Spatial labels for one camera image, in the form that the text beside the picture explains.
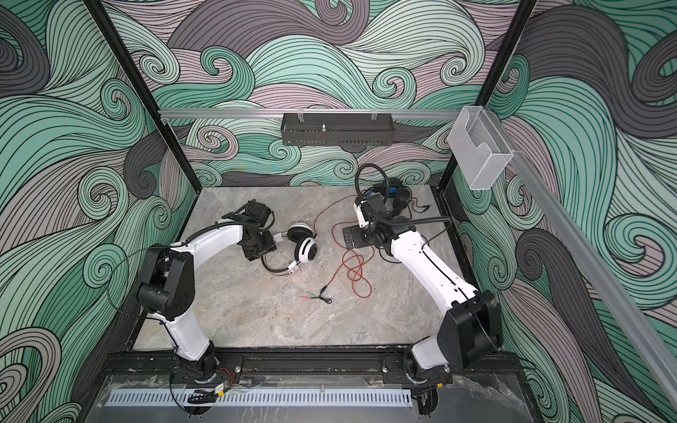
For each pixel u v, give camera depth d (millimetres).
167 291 479
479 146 790
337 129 951
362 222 725
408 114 957
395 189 1127
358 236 732
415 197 1127
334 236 1037
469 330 401
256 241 771
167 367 728
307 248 899
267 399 760
